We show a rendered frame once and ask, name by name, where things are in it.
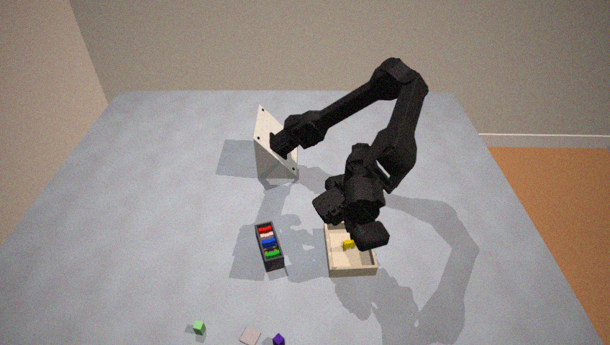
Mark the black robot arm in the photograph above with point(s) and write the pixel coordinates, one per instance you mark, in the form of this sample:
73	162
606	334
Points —
394	146

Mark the purple rectangular block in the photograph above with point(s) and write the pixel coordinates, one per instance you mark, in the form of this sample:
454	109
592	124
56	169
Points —
278	340

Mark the yellow blade fuse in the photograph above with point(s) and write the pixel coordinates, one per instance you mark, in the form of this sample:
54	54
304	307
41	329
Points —
348	244

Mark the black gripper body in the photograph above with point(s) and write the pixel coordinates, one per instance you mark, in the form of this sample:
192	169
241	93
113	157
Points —
365	236

